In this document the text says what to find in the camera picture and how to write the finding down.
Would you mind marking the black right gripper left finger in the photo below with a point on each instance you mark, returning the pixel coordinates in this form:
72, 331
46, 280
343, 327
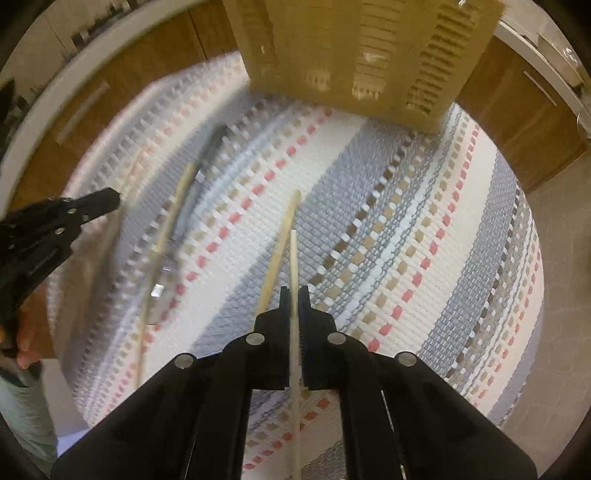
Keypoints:
189, 420

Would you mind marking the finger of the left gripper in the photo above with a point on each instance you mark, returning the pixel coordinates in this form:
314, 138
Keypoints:
82, 210

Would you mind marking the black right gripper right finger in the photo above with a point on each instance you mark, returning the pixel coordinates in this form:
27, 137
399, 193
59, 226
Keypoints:
400, 419

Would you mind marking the person's left hand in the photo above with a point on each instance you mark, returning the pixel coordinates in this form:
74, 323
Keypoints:
33, 340

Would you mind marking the long wooden chopstick left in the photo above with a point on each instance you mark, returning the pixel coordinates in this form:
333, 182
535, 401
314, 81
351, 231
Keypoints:
158, 258

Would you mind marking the wooden chopstick on mat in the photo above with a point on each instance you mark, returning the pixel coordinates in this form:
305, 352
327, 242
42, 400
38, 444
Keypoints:
275, 259

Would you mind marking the striped woven table mat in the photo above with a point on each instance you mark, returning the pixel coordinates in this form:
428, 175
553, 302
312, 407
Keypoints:
416, 243

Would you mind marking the beige plastic utensil basket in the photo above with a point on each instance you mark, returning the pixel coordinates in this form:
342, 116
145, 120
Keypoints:
403, 61

